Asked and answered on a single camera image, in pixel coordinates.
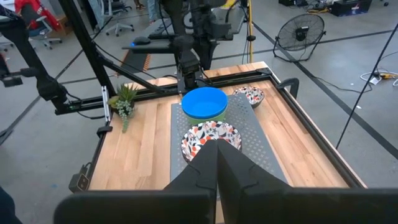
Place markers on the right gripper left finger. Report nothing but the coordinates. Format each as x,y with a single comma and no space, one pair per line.
202,174

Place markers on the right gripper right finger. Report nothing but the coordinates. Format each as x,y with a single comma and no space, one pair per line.
233,174

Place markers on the floral patterned mini bowl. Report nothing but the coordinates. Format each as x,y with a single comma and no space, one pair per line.
202,133
188,158
250,94

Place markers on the green bowl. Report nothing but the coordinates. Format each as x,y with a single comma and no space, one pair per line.
206,121

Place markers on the light blue bowl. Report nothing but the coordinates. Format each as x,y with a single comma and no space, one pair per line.
203,101

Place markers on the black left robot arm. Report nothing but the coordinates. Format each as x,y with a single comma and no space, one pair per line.
188,62

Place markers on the grey perforated metal shelf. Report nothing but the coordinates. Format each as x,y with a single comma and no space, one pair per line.
258,133

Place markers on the artificial succulent plant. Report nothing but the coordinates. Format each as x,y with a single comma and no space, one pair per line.
124,104

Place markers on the silver aluminium bar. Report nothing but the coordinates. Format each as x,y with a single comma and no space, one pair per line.
106,104

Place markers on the black orange striped mat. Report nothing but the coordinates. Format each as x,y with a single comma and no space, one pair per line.
146,63

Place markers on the black desk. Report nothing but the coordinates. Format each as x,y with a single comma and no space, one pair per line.
155,47

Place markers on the black computer mouse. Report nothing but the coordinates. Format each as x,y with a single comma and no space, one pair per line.
141,41

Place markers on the black floor fan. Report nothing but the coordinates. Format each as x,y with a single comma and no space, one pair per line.
301,31

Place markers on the white office chair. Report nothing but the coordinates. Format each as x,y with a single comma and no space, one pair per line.
119,29

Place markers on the person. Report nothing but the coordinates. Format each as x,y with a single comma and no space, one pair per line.
152,9

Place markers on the black equipment case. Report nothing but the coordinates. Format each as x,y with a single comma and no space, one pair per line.
292,2
349,8

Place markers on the grey office chair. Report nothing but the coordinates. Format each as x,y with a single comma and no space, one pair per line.
40,31

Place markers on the red jacket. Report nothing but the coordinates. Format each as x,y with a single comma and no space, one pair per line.
40,7

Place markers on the black aluminium frame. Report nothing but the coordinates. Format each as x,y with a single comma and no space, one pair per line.
313,124

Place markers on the black frame clamp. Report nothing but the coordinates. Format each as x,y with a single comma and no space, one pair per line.
104,130
295,88

